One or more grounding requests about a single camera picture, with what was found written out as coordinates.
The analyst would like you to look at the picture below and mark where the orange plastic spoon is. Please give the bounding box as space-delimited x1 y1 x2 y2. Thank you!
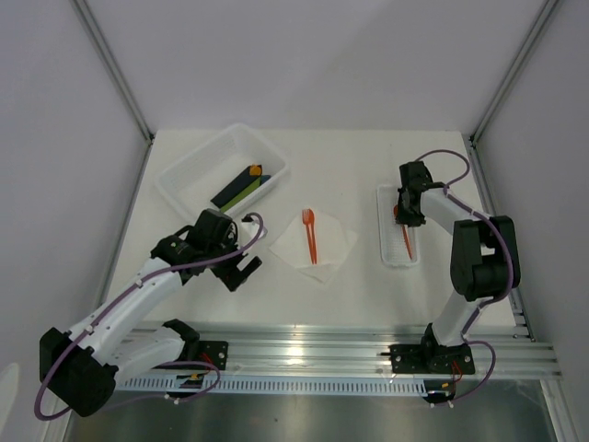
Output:
393 205 413 260

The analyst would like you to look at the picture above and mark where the right aluminium frame post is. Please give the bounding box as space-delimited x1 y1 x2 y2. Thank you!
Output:
469 0 563 145

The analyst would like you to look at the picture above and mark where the aluminium frame post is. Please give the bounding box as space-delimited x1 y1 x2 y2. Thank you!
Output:
469 0 563 145
69 0 155 144

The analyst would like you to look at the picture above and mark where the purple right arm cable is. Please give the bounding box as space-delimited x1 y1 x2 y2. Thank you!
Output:
413 149 519 401

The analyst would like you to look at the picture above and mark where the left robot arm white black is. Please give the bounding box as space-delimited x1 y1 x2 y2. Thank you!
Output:
34 209 266 421

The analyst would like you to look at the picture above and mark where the orange plastic fork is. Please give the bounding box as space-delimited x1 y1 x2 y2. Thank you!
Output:
302 208 315 265

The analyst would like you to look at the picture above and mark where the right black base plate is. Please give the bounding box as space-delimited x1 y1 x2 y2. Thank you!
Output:
387 344 475 375

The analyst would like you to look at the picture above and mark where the white paper napkin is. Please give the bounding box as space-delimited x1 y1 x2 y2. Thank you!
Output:
270 210 358 284

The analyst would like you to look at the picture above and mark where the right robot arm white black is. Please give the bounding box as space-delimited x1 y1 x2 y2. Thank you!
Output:
390 160 521 374

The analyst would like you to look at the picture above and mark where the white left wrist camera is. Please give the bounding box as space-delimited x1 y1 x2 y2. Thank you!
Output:
238 213 268 242

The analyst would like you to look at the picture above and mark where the aluminium mounting rail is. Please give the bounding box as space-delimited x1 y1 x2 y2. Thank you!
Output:
190 321 562 380

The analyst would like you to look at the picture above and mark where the right side aluminium rail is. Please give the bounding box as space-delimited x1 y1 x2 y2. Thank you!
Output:
463 135 536 343

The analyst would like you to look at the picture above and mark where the dark navy rolled napkin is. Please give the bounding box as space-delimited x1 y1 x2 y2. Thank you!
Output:
211 164 263 209

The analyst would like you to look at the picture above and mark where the large white plastic basket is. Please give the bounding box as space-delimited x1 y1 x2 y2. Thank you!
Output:
154 123 290 222

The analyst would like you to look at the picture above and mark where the left aluminium frame post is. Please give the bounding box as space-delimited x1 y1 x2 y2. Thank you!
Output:
69 0 155 144

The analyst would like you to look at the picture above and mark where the orange plastic knife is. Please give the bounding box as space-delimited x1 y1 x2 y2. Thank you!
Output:
310 220 318 265

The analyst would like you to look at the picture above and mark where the small white utensil tray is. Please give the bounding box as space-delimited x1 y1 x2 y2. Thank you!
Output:
376 184 420 268

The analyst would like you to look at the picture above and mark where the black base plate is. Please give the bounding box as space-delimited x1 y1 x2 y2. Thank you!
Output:
387 344 475 375
177 341 229 371

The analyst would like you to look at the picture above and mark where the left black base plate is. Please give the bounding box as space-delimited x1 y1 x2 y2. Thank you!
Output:
177 341 229 371

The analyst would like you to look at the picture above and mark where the white slotted cable duct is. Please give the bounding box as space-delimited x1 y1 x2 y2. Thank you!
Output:
118 373 427 397

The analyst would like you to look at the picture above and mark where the green rolled napkin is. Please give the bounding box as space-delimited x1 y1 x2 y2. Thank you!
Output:
220 174 271 213

